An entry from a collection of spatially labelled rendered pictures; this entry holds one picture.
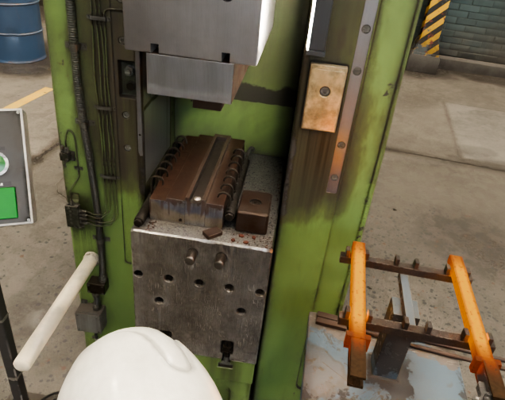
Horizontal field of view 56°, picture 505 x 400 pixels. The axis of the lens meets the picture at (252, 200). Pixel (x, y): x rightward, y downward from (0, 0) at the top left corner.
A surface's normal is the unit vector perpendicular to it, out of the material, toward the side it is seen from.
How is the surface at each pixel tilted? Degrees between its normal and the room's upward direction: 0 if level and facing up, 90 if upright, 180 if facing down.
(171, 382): 18
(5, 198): 60
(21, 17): 90
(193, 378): 35
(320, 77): 90
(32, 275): 0
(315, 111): 90
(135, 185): 90
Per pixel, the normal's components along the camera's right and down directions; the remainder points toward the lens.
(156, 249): -0.12, 0.51
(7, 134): 0.32, 0.04
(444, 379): 0.10, -0.84
